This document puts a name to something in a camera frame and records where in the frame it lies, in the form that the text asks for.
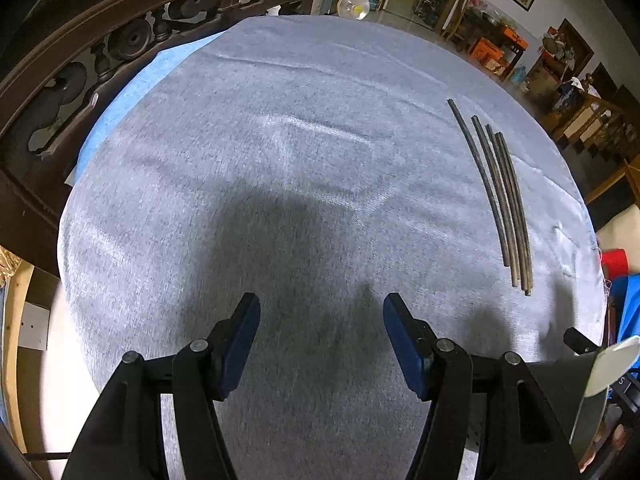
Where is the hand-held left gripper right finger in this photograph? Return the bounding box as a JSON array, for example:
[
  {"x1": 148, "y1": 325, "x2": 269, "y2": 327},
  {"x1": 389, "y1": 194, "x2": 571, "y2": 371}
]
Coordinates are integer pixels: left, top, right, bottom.
[{"x1": 382, "y1": 292, "x2": 581, "y2": 480}]

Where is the orange crate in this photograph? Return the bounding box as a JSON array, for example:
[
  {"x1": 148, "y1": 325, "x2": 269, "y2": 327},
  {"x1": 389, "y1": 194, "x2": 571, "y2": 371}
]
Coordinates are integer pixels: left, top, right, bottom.
[
  {"x1": 471, "y1": 37, "x2": 504, "y2": 65},
  {"x1": 502, "y1": 27, "x2": 531, "y2": 50}
]

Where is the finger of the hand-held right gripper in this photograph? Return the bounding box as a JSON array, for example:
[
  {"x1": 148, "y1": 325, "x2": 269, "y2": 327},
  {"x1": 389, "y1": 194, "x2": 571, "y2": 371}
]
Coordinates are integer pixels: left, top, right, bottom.
[{"x1": 564, "y1": 327, "x2": 603, "y2": 357}]

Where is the dark wooden chopstick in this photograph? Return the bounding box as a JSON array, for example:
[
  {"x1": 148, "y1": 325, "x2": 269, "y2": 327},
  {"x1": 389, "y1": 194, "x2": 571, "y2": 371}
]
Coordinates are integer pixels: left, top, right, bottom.
[
  {"x1": 486, "y1": 124, "x2": 529, "y2": 295},
  {"x1": 447, "y1": 99, "x2": 510, "y2": 267},
  {"x1": 471, "y1": 115, "x2": 520, "y2": 287},
  {"x1": 495, "y1": 132, "x2": 534, "y2": 294}
]

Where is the cream cushion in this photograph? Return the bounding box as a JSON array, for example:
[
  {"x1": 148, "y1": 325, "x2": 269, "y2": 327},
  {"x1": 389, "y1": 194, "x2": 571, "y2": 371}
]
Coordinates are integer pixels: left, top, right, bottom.
[{"x1": 595, "y1": 209, "x2": 640, "y2": 257}]

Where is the white floor fan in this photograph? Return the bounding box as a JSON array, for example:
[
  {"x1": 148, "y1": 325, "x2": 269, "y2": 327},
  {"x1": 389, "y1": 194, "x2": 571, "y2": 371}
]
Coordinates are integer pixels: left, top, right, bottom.
[{"x1": 336, "y1": 0, "x2": 371, "y2": 22}]

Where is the carved dark wooden furniture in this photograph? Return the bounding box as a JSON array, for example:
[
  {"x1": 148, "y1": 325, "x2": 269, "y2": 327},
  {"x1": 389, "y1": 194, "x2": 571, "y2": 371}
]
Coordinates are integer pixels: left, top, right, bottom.
[{"x1": 0, "y1": 0, "x2": 323, "y2": 277}]

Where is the blue garment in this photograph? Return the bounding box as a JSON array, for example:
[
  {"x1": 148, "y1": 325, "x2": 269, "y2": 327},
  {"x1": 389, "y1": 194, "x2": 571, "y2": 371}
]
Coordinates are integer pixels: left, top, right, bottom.
[{"x1": 607, "y1": 272, "x2": 640, "y2": 347}]

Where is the light blue under cloth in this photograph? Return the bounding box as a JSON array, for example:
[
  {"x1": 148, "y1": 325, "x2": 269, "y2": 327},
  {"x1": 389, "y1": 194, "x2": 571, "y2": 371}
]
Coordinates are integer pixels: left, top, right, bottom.
[{"x1": 65, "y1": 29, "x2": 227, "y2": 187}]

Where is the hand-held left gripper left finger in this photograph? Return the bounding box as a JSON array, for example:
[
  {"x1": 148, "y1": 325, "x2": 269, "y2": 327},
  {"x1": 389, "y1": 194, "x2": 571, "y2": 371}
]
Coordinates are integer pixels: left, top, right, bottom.
[{"x1": 60, "y1": 291, "x2": 262, "y2": 480}]

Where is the grey table cloth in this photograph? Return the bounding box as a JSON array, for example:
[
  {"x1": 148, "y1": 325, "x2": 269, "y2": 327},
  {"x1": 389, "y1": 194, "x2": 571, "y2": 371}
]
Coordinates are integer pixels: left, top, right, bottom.
[{"x1": 57, "y1": 14, "x2": 608, "y2": 480}]

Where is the white socket plate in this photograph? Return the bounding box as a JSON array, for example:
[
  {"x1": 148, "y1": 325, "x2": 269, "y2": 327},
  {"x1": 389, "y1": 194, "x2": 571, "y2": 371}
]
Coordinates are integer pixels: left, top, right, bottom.
[{"x1": 19, "y1": 302, "x2": 52, "y2": 352}]

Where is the light wooden chair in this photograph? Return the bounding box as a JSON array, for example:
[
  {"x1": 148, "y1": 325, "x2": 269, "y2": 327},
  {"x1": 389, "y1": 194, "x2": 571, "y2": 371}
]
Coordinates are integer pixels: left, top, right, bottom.
[{"x1": 550, "y1": 94, "x2": 640, "y2": 153}]

